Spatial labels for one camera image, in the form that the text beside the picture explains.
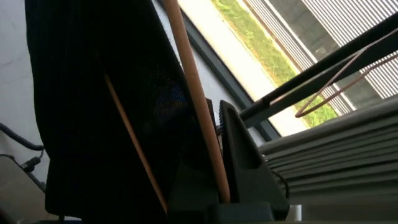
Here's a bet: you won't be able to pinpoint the black clothes rack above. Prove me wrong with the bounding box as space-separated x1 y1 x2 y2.
239 12 398 129

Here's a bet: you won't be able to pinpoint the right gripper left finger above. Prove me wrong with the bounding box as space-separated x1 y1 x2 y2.
169 161 224 215

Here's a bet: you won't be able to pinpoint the pink clothes hanger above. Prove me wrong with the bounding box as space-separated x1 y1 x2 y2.
294 29 398 119
101 0 231 215

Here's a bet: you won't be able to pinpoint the coiled black cable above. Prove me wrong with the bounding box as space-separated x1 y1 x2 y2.
0 123 46 175

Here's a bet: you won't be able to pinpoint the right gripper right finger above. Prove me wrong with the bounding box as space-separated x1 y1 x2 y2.
219 100 290 219

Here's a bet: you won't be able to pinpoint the black garment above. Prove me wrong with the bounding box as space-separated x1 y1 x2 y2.
24 0 220 224

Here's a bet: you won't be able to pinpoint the grey curtain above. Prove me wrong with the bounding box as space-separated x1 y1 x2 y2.
259 96 398 206

